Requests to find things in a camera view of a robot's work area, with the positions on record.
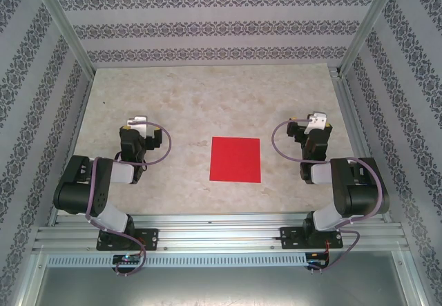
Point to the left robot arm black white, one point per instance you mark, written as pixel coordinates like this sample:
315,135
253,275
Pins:
83,188

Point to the aluminium frame post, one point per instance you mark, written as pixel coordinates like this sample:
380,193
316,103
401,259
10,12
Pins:
62,23
371,23

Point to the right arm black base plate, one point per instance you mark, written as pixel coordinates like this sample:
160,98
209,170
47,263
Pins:
290,238

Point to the red square paper sheet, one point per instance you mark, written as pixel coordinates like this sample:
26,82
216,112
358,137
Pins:
235,159

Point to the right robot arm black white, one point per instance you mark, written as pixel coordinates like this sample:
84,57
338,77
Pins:
362,195

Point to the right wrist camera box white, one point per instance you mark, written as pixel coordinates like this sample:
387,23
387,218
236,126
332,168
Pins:
317,121

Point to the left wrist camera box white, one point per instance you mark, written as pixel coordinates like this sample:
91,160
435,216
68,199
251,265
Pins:
138,121

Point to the aluminium mounting rail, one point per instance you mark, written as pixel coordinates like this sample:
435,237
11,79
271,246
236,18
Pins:
221,231

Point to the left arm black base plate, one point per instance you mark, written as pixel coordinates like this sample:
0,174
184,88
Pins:
150,238

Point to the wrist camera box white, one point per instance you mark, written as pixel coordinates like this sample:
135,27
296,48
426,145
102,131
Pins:
317,121
138,121

